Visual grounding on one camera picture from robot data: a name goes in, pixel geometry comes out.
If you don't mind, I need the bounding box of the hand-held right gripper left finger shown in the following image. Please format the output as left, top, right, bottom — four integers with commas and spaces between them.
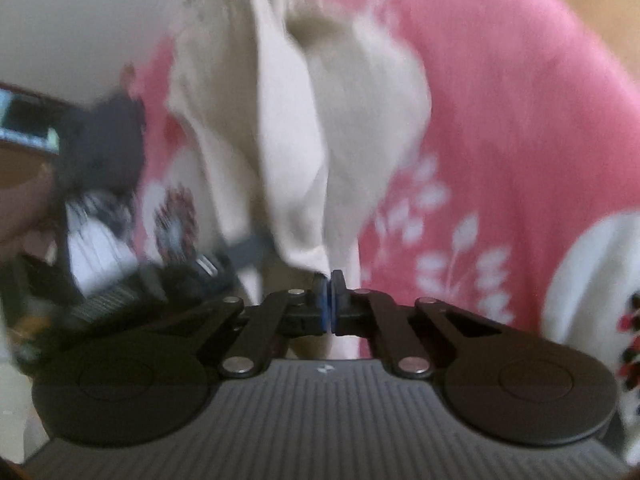
135, 272, 332, 378

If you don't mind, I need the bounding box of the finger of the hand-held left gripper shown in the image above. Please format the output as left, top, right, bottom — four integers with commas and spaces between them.
220, 232, 277, 267

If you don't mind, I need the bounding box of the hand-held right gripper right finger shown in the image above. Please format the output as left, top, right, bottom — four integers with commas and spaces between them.
331, 270, 506, 379

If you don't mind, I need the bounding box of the beige shirt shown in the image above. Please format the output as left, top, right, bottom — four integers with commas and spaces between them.
167, 0, 433, 361

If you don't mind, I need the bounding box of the brown plush coat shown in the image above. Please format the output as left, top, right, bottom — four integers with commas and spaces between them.
0, 160, 56, 261

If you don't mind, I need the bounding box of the dark grey garment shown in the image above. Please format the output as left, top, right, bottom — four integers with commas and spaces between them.
55, 92, 148, 196

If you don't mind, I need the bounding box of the wooden framed mirror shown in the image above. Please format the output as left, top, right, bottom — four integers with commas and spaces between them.
0, 82, 61, 156

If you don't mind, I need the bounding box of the pink floral blanket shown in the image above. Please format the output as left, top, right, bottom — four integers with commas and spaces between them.
125, 0, 640, 466

